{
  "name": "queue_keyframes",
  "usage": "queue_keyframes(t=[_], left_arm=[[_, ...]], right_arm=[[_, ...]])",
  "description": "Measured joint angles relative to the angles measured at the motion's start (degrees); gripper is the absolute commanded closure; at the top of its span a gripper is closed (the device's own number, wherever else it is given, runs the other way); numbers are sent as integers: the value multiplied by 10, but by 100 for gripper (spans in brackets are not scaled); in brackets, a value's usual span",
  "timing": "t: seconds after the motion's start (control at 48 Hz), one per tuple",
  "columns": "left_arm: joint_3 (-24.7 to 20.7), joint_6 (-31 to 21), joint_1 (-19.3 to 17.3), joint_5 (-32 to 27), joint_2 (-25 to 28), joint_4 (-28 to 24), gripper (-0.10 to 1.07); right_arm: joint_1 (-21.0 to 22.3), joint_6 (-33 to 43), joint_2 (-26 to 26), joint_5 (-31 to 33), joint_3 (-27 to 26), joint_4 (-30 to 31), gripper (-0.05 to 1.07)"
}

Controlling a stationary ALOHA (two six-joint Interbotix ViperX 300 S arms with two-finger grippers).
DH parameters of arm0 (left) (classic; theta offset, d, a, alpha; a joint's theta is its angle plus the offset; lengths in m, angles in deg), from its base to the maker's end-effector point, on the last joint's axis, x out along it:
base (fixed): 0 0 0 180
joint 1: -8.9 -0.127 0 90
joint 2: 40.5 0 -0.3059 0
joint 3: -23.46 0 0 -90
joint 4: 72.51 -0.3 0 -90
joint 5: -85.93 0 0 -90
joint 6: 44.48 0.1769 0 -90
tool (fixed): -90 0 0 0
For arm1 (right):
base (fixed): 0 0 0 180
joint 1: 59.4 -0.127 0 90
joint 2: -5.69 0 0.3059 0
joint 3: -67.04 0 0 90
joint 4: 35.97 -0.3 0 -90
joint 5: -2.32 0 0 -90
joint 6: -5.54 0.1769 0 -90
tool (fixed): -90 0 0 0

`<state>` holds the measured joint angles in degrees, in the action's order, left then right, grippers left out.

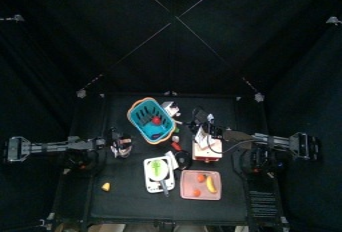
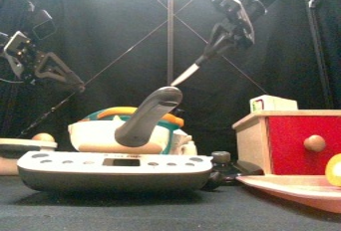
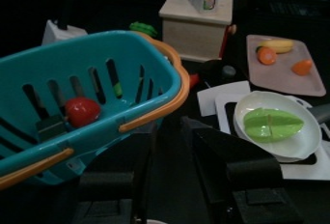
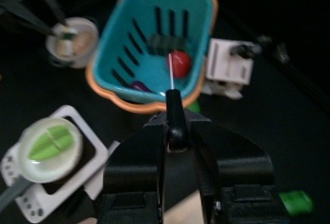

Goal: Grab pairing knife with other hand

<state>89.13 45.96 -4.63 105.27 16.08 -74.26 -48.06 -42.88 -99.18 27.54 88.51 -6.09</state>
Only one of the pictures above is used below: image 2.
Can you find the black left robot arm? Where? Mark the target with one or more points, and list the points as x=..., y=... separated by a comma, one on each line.
x=54, y=4

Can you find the wooden egg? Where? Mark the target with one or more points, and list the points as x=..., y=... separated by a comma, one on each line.
x=43, y=137

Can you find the white teal orange toy kettle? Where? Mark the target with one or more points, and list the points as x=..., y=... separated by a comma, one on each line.
x=95, y=133

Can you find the small white green box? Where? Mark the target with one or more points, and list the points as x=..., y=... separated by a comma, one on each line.
x=273, y=104

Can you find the grey white toy appliance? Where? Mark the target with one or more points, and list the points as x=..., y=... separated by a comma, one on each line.
x=115, y=168

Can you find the small white toy cup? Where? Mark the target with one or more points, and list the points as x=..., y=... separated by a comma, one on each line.
x=186, y=145

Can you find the wooden box with red drawer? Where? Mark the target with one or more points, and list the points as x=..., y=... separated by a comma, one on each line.
x=288, y=142

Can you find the black knobbed toy piece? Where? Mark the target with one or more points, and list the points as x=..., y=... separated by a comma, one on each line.
x=226, y=170

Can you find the yellow ball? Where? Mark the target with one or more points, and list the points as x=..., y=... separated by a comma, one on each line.
x=333, y=170

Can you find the pink plate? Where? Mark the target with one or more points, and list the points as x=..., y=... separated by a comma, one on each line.
x=293, y=188

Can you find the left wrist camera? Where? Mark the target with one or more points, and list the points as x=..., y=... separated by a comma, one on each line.
x=43, y=26

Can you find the vertical metal frame pole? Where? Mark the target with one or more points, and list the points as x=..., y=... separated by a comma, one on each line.
x=170, y=29

